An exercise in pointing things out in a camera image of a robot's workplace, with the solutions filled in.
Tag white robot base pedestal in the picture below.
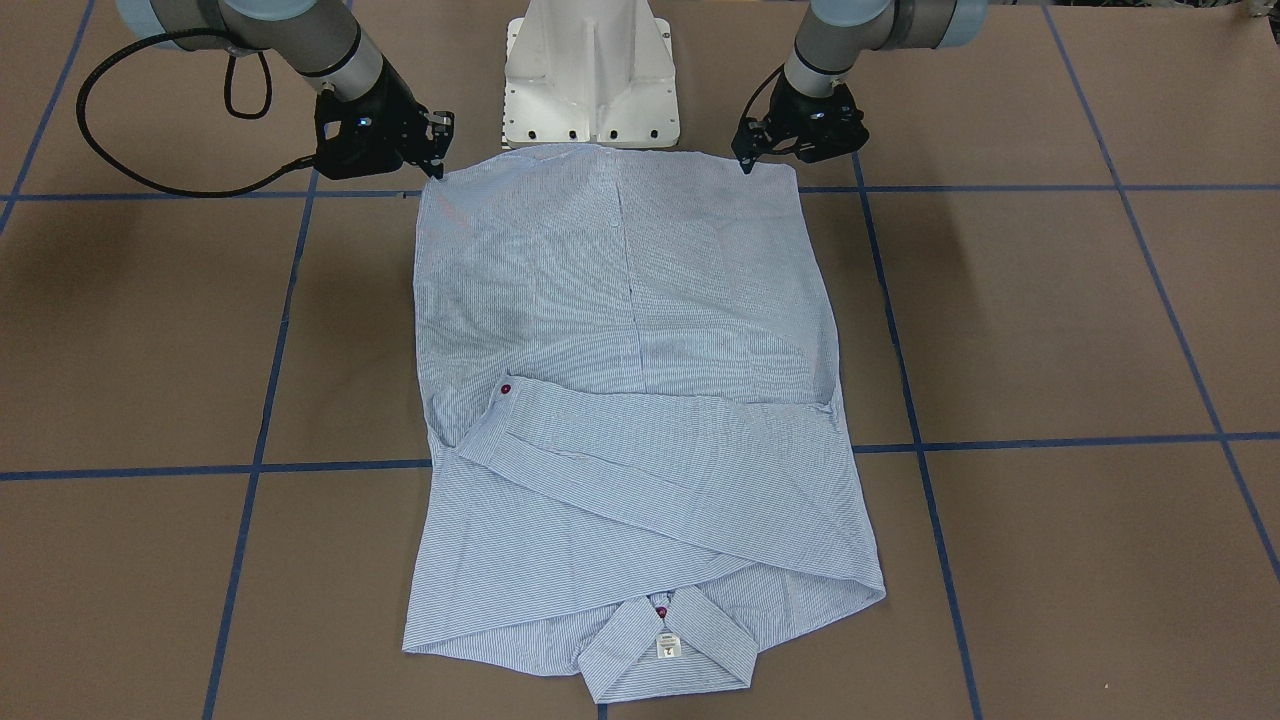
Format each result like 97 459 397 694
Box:
502 1 681 149

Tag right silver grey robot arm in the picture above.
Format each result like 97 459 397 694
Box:
116 1 454 181

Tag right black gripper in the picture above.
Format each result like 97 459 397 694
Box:
314 61 454 181

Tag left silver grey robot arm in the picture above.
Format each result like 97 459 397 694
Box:
731 1 989 174

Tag light blue striped shirt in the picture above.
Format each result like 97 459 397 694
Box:
402 143 886 705

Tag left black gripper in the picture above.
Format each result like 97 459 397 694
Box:
731 67 870 176

